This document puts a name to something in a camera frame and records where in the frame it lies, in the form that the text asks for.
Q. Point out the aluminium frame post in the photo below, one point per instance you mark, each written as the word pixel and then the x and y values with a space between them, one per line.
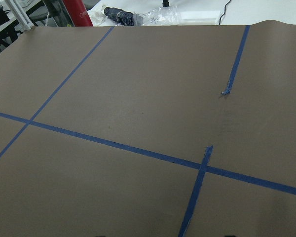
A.
pixel 20 14

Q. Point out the black tripod leg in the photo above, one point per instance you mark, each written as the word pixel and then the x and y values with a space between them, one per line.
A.
pixel 165 3

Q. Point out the clear plastic bag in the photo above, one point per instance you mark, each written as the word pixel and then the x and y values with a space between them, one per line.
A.
pixel 162 16

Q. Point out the red cylinder bottle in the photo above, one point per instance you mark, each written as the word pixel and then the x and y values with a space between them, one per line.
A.
pixel 78 13

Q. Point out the white foam block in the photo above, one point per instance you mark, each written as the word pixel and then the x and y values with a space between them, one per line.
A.
pixel 199 17

